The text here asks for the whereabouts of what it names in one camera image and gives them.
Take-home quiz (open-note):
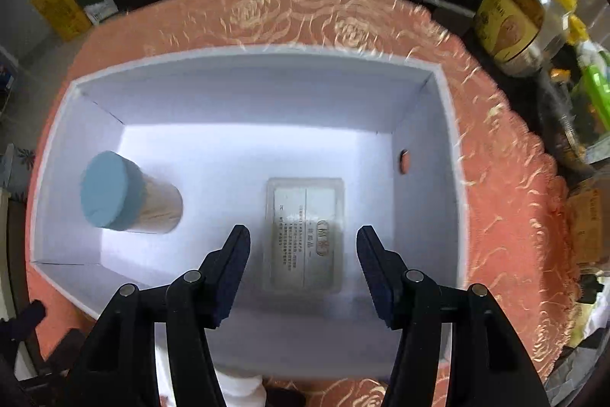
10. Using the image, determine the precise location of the white cardboard box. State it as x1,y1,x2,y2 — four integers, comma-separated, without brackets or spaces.
26,45,470,376

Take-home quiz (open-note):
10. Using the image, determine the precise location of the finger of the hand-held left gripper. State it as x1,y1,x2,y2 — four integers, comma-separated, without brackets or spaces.
14,299,47,343

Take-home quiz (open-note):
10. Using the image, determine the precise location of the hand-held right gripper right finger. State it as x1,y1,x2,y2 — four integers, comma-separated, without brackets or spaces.
356,224,549,407

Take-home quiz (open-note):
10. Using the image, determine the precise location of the clear plastic card packet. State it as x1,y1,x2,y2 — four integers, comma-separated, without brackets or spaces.
261,177,346,293

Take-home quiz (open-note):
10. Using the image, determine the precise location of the blue-lidded round container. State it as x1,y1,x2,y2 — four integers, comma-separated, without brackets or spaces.
80,151,184,235

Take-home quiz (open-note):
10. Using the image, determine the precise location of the green-lidded container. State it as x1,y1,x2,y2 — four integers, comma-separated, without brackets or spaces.
569,49,610,150

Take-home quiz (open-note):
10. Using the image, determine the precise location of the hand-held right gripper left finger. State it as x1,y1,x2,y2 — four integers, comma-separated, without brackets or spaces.
62,224,252,407

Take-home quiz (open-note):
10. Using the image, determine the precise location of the grey floral cushion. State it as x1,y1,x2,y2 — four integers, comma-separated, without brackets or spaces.
0,143,36,203

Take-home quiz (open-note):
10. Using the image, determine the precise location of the clear jar with yellow lid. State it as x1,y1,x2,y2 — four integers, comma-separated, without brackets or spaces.
473,0,580,76

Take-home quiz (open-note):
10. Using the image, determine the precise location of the brown paper box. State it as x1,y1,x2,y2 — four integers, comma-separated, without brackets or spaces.
567,183,610,265

